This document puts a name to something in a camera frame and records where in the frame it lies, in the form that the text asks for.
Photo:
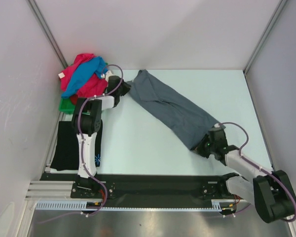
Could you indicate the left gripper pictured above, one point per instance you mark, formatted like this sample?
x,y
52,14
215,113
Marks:
x,y
126,86

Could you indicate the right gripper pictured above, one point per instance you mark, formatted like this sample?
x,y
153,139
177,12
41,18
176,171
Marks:
x,y
199,148

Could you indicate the grey t shirt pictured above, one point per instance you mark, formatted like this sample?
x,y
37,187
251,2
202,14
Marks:
x,y
189,122

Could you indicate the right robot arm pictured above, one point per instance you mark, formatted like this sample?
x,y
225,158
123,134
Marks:
x,y
256,177

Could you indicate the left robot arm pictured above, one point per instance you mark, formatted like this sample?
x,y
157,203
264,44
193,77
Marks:
x,y
88,125

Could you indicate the pink t shirt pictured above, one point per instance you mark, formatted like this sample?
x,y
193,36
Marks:
x,y
88,86

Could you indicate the blue t shirt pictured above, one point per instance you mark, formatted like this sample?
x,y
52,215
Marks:
x,y
84,74

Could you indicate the green plastic bin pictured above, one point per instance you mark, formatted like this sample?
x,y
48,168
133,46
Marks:
x,y
83,80

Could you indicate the folded black t shirt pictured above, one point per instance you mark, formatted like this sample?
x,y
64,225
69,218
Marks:
x,y
66,156

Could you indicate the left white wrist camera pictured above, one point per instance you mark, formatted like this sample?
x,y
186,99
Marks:
x,y
107,75

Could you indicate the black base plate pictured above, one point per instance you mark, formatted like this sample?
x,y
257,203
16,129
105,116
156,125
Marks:
x,y
156,202

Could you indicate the aluminium frame rail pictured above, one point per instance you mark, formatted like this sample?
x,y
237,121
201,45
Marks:
x,y
49,190

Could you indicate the left aluminium corner post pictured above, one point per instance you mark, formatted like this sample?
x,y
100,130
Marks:
x,y
34,7

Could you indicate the aluminium corner post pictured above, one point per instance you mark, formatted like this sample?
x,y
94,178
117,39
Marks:
x,y
34,7
265,35

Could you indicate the white slotted cable duct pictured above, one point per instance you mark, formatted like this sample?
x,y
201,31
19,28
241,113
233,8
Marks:
x,y
63,205

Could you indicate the right aluminium corner post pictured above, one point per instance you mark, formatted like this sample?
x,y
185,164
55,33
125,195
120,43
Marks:
x,y
265,35

